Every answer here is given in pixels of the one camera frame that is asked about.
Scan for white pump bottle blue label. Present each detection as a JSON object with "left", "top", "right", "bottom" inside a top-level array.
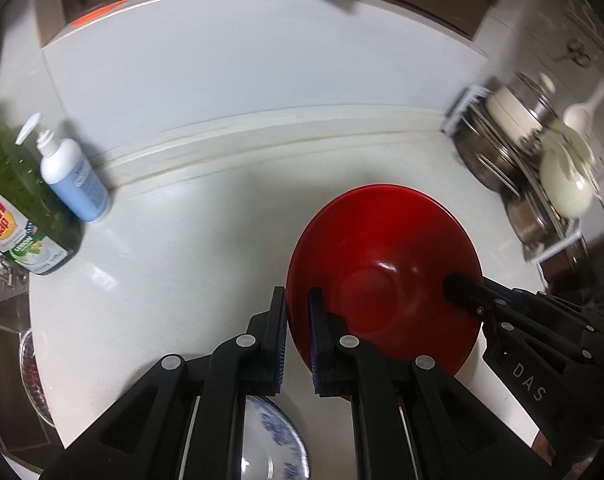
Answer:
[{"left": 16, "top": 112, "right": 112, "bottom": 224}]

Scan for cream teapot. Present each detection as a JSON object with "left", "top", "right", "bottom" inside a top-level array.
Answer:
[{"left": 536, "top": 122, "right": 600, "bottom": 218}]

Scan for small steel pot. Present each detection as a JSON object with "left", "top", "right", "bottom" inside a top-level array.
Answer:
[{"left": 506, "top": 192, "right": 570, "bottom": 253}]

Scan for plate with dense blue rim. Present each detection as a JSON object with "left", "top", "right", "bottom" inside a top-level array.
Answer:
[{"left": 239, "top": 394, "right": 311, "bottom": 480}]

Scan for green dish soap bottle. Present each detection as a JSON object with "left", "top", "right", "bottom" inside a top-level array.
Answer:
[{"left": 0, "top": 121, "right": 83, "bottom": 277}]

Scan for stainless steel sink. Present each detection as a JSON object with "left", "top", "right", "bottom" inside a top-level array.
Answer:
[{"left": 0, "top": 260, "right": 58, "bottom": 461}]

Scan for bowl in sink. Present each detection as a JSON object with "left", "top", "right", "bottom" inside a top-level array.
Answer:
[{"left": 19, "top": 327, "right": 58, "bottom": 426}]

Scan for large steel pot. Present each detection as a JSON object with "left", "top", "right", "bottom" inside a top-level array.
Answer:
[{"left": 454, "top": 110, "right": 542, "bottom": 196}]

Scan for white pot rack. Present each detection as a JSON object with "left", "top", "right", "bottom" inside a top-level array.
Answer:
[{"left": 441, "top": 85, "right": 590, "bottom": 263}]

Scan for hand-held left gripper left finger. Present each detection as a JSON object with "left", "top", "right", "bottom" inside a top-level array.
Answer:
[{"left": 39, "top": 285, "right": 289, "bottom": 480}]

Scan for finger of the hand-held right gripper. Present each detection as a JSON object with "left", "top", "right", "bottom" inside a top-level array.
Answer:
[
  {"left": 482, "top": 277, "right": 537, "bottom": 311},
  {"left": 442, "top": 272, "right": 502, "bottom": 321}
]

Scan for black scissors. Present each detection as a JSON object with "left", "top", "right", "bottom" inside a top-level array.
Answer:
[{"left": 554, "top": 37, "right": 592, "bottom": 68}]

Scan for white spoon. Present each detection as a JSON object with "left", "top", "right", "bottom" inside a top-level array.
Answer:
[{"left": 562, "top": 77, "right": 604, "bottom": 133}]

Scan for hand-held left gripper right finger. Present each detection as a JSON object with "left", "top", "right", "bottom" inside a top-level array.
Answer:
[{"left": 308, "top": 287, "right": 540, "bottom": 480}]

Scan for red bowl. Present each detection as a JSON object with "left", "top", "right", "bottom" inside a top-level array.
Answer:
[{"left": 286, "top": 184, "right": 484, "bottom": 401}]

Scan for white pot with glass lid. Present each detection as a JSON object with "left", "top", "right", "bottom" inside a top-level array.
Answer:
[{"left": 484, "top": 72, "right": 557, "bottom": 143}]

